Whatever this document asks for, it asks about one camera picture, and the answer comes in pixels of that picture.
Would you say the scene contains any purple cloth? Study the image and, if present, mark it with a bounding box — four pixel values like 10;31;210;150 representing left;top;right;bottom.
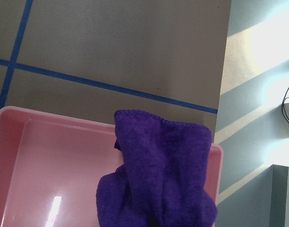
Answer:
96;110;218;227

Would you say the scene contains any pink plastic tray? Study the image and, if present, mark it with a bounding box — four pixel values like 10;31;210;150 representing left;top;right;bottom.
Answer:
0;106;223;227

